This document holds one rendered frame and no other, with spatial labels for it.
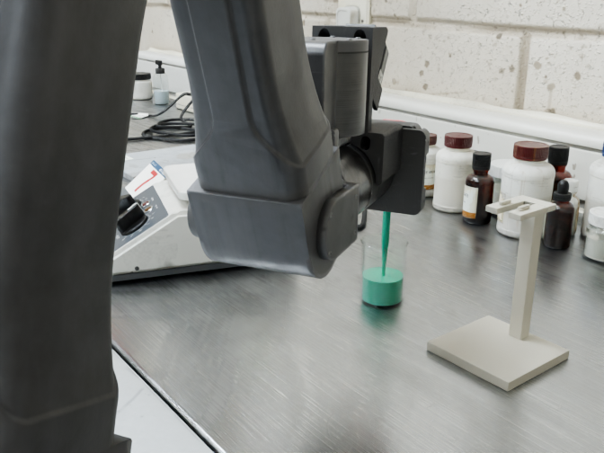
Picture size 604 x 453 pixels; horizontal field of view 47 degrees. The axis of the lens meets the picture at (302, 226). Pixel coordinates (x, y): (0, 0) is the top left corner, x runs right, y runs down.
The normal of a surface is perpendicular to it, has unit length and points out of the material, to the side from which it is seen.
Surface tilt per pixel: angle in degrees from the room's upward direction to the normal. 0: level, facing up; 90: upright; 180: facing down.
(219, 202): 109
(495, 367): 0
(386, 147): 91
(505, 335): 0
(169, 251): 90
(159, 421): 0
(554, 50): 90
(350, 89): 89
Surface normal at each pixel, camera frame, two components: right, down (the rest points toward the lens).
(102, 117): 0.94, 0.13
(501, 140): -0.80, 0.19
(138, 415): 0.00, -0.95
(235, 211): -0.36, 0.60
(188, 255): 0.33, 0.31
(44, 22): 0.68, 0.11
